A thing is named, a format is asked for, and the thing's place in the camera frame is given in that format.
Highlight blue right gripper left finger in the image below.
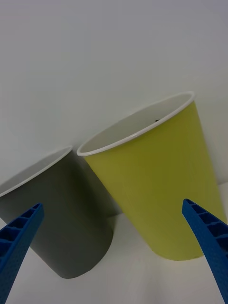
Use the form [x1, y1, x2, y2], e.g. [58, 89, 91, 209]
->
[0, 203, 45, 304]

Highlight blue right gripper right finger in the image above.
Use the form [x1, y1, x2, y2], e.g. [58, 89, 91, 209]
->
[181, 199, 228, 304]

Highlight grey plastic waste bin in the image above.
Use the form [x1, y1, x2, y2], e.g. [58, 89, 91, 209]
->
[0, 145, 121, 280]

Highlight yellow-green plastic waste bin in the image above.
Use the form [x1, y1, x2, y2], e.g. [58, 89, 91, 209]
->
[76, 91, 228, 262]

